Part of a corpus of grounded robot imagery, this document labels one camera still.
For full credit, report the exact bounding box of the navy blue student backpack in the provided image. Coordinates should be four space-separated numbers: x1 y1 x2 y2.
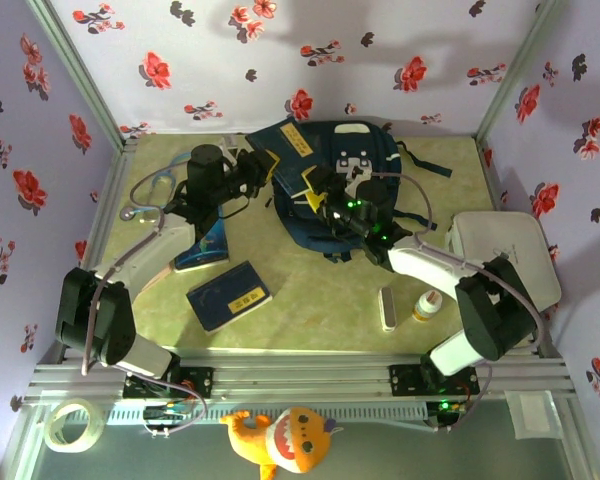
267 119 454 264

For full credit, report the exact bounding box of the Little Prince blue book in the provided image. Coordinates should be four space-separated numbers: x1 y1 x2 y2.
172 208 231 274

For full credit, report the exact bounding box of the slim white oblong case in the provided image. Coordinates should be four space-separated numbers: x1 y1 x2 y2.
378 286 398 334

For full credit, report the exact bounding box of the thick blue yellow-label book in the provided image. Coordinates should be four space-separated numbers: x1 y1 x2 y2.
186 260 274 334

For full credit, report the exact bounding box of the light blue stethoscope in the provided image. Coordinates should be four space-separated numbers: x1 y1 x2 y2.
118 152 196 224

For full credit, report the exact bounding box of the yellow white pill bottle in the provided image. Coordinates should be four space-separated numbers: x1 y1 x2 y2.
411 290 444 324

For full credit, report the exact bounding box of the white medicine kit box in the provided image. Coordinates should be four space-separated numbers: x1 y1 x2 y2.
447 210 564 314

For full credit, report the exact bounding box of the small controller circuit board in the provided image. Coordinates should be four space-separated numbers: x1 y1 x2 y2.
427 399 469 419
142 402 194 424

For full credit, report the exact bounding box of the orange shark plush toy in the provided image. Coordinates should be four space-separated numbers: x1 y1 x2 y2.
218 405 345 480

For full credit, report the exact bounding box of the clear adhesive tape roll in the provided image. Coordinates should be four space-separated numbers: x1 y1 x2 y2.
43 398 106 455

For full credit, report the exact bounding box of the white paper pouch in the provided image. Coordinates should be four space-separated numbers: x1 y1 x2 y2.
504 389 564 441

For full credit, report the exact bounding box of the grey right arm cable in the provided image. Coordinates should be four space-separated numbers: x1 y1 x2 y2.
367 171 546 434

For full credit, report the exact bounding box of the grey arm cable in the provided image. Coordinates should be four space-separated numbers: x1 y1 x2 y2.
367 171 546 434
81 149 241 436

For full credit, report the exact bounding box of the grey left arm cable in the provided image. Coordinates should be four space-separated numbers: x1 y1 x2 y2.
81 149 241 436

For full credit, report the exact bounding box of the aluminium corner post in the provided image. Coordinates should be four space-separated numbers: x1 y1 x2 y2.
474 0 566 144
24 0 139 156

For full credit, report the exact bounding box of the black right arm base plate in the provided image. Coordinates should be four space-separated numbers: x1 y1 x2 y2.
388 363 481 399

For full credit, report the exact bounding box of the aluminium front frame rail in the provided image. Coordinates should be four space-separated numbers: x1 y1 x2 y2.
22 347 579 409

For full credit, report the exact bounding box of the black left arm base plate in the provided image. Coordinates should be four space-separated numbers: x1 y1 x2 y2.
122 364 215 400

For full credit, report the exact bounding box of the white slotted cable duct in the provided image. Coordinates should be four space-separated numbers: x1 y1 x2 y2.
104 402 429 426

